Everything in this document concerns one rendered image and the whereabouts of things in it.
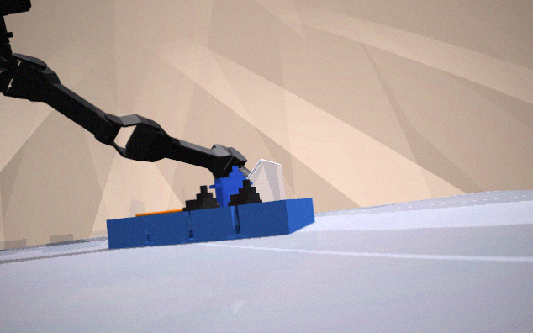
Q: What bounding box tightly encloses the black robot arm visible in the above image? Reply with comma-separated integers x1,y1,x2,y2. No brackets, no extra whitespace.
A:
0,44,251,180

